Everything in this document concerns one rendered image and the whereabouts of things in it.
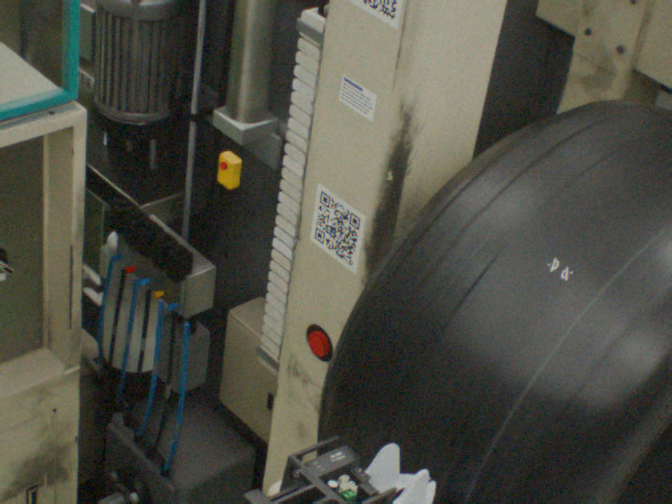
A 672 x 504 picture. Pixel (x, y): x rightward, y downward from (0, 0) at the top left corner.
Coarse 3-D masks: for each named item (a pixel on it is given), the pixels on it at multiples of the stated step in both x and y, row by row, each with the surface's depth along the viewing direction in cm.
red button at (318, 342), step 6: (312, 336) 152; (318, 336) 151; (324, 336) 151; (312, 342) 153; (318, 342) 152; (324, 342) 151; (312, 348) 153; (318, 348) 152; (324, 348) 151; (318, 354) 152; (324, 354) 152
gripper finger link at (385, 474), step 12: (384, 456) 109; (396, 456) 110; (372, 468) 109; (384, 468) 110; (396, 468) 111; (372, 480) 110; (384, 480) 111; (396, 480) 112; (408, 480) 113; (396, 492) 111
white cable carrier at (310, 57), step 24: (312, 24) 137; (312, 48) 139; (312, 72) 140; (312, 96) 141; (312, 120) 143; (288, 144) 147; (288, 168) 148; (288, 192) 150; (288, 216) 151; (288, 240) 152; (288, 264) 154; (288, 288) 156; (264, 336) 162
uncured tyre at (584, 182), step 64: (576, 128) 121; (640, 128) 122; (448, 192) 120; (512, 192) 116; (576, 192) 115; (640, 192) 114; (384, 256) 123; (448, 256) 115; (512, 256) 113; (576, 256) 111; (640, 256) 109; (384, 320) 117; (448, 320) 113; (512, 320) 110; (576, 320) 108; (640, 320) 107; (384, 384) 116; (448, 384) 112; (512, 384) 109; (576, 384) 107; (640, 384) 107; (320, 448) 125; (448, 448) 112; (512, 448) 108; (576, 448) 107; (640, 448) 110
